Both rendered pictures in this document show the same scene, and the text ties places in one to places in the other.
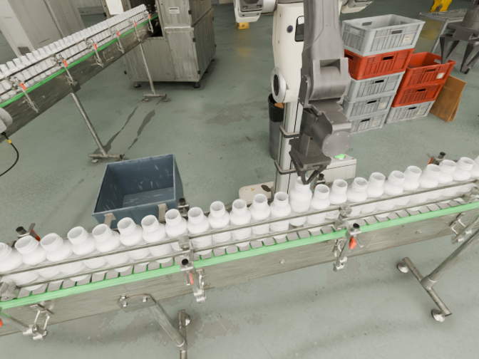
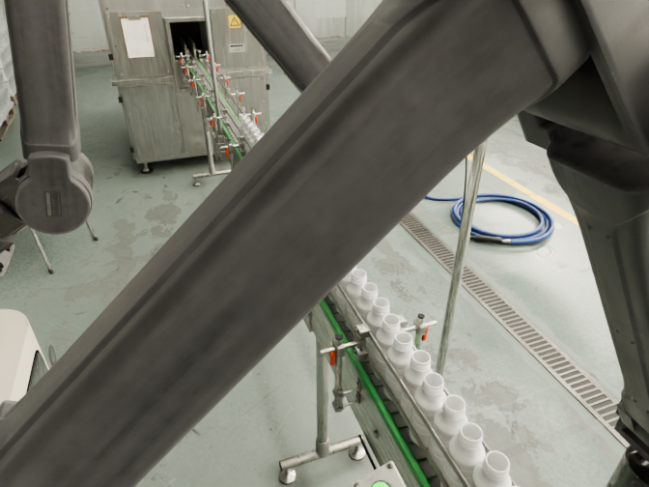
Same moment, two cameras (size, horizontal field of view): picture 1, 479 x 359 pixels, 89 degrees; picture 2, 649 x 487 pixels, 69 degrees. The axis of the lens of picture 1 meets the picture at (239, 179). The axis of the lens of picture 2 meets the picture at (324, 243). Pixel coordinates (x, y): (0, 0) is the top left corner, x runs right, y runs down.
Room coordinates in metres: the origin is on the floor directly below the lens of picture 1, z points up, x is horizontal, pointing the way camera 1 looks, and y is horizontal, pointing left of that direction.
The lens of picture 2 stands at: (0.82, 0.04, 1.83)
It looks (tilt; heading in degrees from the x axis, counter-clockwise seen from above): 32 degrees down; 260
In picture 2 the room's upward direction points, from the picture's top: straight up
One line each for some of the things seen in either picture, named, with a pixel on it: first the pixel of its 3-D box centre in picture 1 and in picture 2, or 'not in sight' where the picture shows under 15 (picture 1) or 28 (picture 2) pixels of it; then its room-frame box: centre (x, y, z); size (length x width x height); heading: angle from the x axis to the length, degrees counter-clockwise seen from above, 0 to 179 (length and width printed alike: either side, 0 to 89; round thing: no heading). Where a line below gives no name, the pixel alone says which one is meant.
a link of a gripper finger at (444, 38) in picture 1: (456, 47); not in sight; (0.70, -0.60, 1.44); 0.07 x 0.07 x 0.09; 10
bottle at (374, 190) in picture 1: (368, 196); (463, 462); (0.50, -0.40, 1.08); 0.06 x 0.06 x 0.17
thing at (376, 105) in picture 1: (358, 99); not in sight; (2.65, -1.43, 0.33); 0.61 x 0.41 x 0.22; 106
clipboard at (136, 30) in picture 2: not in sight; (137, 37); (1.61, -4.38, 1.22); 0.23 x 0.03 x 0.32; 10
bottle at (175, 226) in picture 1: (178, 233); not in sight; (0.40, 0.18, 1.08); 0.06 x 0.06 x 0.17
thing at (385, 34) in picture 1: (378, 34); not in sight; (2.65, -1.43, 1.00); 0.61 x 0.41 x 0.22; 107
